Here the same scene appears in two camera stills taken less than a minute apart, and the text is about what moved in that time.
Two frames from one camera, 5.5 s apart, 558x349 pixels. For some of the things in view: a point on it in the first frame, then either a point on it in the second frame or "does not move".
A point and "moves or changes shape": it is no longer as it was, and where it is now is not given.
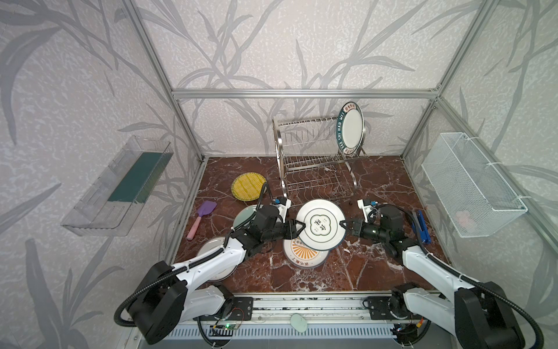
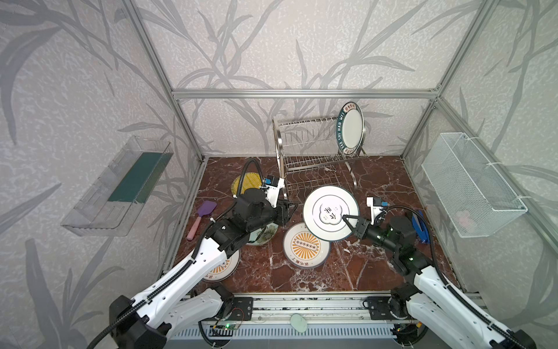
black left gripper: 287,227 → 282,211
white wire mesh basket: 474,198 does not move
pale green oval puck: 298,323 does not move
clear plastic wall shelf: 108,206 does not move
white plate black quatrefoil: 322,230 moves or changes shape
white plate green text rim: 350,128 does not move
